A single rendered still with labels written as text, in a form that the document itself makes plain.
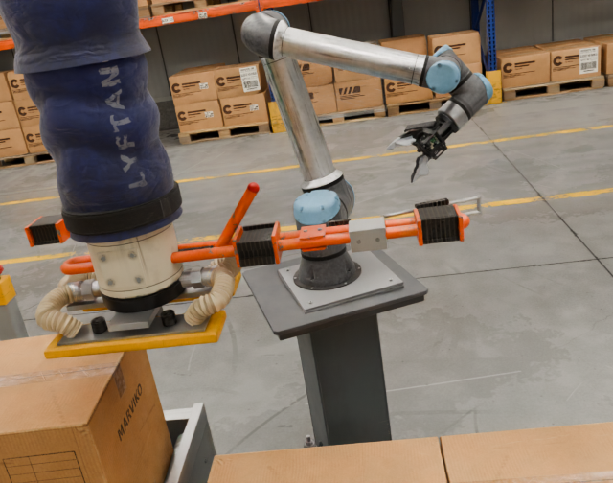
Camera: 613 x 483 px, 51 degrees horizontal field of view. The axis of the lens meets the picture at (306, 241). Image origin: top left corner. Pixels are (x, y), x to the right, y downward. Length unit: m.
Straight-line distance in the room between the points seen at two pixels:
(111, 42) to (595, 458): 1.38
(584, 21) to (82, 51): 9.27
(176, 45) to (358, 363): 8.10
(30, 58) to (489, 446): 1.34
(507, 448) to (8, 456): 1.14
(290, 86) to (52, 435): 1.26
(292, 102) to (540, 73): 6.74
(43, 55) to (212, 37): 8.64
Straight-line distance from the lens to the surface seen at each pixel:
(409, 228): 1.23
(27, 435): 1.43
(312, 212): 2.00
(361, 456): 1.74
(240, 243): 1.23
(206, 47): 9.81
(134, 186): 1.20
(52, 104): 1.20
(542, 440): 1.78
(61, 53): 1.16
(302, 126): 2.13
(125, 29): 1.20
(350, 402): 2.28
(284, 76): 2.11
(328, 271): 2.06
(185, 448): 1.79
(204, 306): 1.22
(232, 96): 8.51
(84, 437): 1.39
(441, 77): 1.89
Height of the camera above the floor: 1.66
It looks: 21 degrees down
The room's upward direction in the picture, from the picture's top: 9 degrees counter-clockwise
